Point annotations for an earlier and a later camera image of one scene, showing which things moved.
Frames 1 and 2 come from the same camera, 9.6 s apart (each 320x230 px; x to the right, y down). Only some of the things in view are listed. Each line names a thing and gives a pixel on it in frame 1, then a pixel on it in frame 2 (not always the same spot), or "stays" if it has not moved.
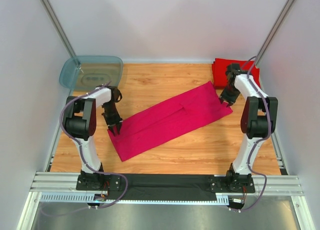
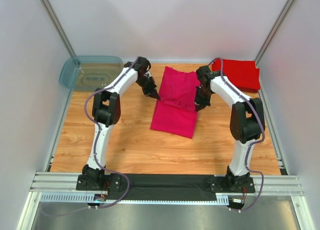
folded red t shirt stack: (219, 67) stays
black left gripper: (112, 120) → (149, 87)
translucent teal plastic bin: (81, 74) stays
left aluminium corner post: (44, 1) stays
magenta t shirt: (189, 110) → (175, 113)
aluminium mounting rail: (57, 182) stays
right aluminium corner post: (288, 4) stays
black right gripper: (228, 96) → (200, 99)
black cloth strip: (163, 187) stays
